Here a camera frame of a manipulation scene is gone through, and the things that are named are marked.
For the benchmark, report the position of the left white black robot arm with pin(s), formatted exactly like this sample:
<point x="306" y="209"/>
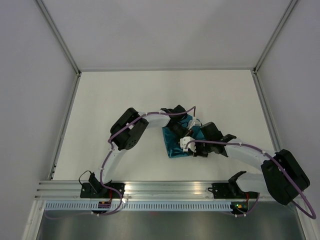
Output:
<point x="126" y="133"/>

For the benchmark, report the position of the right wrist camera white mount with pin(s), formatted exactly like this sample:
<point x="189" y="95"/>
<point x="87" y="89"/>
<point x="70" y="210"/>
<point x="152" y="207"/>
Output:
<point x="187" y="143"/>

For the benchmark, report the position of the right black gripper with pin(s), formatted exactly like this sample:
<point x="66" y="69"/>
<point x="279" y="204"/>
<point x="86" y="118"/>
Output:
<point x="198" y="153"/>

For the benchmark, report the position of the aluminium frame post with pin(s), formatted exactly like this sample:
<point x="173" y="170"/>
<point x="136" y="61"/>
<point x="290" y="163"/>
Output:
<point x="275" y="34"/>
<point x="57" y="35"/>

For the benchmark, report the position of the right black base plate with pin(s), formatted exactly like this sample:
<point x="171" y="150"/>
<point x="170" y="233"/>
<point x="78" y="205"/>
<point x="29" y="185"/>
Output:
<point x="225" y="190"/>

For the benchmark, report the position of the white slotted cable duct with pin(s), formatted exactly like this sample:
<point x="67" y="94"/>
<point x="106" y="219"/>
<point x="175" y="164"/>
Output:
<point x="220" y="206"/>

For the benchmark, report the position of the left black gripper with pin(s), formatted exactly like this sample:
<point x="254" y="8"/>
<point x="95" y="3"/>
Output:
<point x="186" y="131"/>

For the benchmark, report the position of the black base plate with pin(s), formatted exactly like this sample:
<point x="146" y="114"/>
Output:
<point x="88" y="192"/>
<point x="225" y="190"/>

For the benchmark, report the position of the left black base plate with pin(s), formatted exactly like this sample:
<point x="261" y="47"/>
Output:
<point x="88" y="192"/>

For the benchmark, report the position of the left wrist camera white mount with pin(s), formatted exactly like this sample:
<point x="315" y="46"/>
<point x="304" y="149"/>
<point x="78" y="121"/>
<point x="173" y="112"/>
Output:
<point x="194" y="122"/>

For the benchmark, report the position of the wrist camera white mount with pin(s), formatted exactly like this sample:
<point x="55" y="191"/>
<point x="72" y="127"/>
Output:
<point x="194" y="122"/>
<point x="187" y="143"/>

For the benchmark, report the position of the teal cloth napkin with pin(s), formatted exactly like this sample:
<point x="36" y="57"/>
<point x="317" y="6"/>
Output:
<point x="172" y="144"/>

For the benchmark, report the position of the left aluminium frame post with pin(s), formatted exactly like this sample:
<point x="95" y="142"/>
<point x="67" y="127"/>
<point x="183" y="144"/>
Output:
<point x="57" y="35"/>

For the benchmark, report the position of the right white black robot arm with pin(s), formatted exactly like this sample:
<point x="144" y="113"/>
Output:
<point x="280" y="174"/>

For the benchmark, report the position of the aluminium mounting rail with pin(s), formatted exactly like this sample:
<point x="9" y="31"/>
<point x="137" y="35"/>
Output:
<point x="133" y="190"/>

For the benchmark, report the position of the right aluminium frame post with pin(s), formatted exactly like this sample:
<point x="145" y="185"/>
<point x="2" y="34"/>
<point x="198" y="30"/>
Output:
<point x="275" y="34"/>

